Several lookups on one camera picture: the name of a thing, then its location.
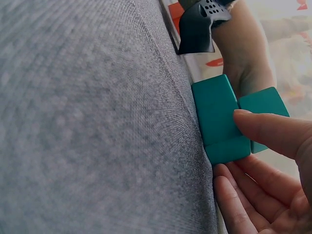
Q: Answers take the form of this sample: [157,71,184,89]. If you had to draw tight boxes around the person's left hand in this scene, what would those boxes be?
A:
[211,0,278,98]

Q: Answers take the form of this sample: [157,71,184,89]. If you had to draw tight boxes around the person's right hand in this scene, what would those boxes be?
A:
[213,109,312,234]

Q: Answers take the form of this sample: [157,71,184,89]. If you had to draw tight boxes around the teal rectangular block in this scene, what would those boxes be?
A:
[204,135,252,167]
[191,74,244,147]
[237,86,291,155]

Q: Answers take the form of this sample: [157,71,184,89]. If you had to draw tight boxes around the black wrist band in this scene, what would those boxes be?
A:
[177,0,241,56]

